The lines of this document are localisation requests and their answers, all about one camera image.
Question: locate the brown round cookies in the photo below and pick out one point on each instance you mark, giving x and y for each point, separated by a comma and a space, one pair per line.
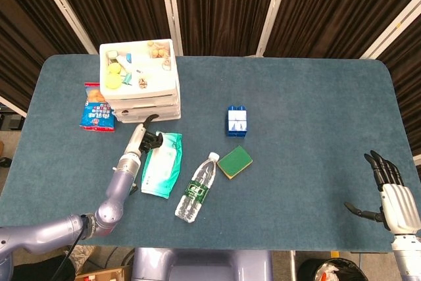
157, 50

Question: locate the green yellow scrub sponge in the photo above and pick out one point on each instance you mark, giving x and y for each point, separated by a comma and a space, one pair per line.
234, 162

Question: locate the blue red snack bag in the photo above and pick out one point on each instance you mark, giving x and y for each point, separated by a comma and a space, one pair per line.
97, 114

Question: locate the white partition post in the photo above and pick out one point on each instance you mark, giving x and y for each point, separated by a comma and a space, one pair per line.
274, 8
171, 8
394, 27
13, 106
65, 8

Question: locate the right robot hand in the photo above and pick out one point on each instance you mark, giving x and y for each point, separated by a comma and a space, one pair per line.
399, 205

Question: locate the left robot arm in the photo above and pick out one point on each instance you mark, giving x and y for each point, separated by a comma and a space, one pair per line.
115, 195

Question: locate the black trash bin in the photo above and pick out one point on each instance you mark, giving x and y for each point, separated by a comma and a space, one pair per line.
329, 271

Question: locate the white plastic drawer organizer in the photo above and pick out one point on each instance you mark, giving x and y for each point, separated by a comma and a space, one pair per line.
144, 93

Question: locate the small yellow round pad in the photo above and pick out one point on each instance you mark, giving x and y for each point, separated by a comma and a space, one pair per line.
114, 68

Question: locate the small brown walnut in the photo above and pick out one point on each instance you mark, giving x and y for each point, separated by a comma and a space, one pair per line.
143, 83

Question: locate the large yellow round pad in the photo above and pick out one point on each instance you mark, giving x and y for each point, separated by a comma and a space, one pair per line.
113, 81

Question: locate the clear water bottle green label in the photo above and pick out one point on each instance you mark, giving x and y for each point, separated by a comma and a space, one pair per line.
195, 192

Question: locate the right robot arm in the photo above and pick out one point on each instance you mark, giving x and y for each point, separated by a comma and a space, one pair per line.
408, 258

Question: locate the lavender robot torso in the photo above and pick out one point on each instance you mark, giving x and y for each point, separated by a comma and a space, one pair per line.
204, 266

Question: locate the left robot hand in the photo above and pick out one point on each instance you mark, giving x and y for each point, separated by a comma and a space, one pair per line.
138, 139

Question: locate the green wet wipes pack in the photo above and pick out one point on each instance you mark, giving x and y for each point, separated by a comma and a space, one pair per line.
161, 169

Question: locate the brown cardboard box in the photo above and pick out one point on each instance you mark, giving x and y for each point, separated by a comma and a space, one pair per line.
105, 274

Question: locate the blue plastic building block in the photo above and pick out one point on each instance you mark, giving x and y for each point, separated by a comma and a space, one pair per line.
237, 121

